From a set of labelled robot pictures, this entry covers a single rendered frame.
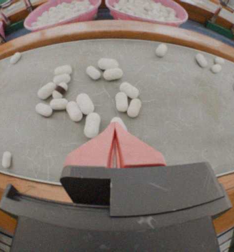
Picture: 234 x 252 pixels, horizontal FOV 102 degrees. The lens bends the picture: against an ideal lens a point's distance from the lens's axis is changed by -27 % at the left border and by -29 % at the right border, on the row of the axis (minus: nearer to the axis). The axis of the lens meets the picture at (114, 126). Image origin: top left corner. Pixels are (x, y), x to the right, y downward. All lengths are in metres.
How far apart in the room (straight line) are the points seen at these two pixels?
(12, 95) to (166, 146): 0.32
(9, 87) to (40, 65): 0.09
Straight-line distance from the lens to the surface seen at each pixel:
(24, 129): 0.26
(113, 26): 0.33
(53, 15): 0.52
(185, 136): 0.23
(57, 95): 0.23
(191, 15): 0.72
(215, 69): 0.35
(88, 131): 0.18
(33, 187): 0.23
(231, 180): 0.29
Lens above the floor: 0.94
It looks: 76 degrees down
